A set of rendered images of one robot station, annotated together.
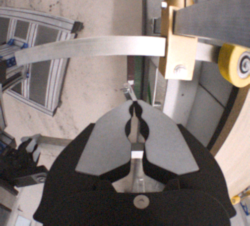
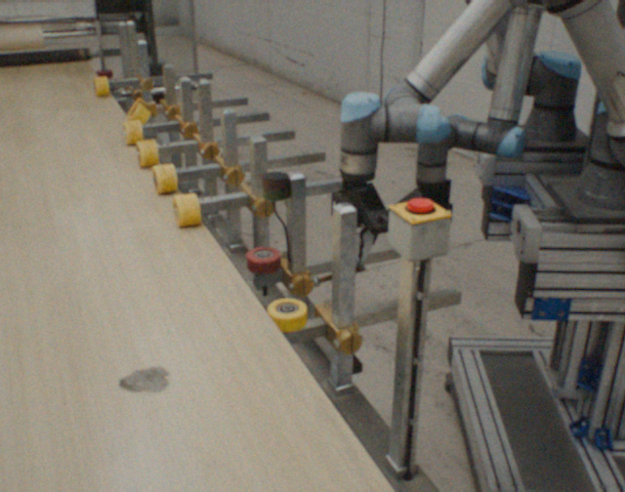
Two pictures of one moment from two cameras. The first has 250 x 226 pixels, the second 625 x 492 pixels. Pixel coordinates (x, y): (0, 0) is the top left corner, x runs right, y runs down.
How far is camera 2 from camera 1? 141 cm
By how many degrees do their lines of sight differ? 36
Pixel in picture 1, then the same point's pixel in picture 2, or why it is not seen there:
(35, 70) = (540, 409)
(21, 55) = (451, 292)
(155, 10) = (355, 399)
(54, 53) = not seen: hidden behind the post
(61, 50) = not seen: hidden behind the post
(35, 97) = (514, 361)
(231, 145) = (221, 274)
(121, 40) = (374, 310)
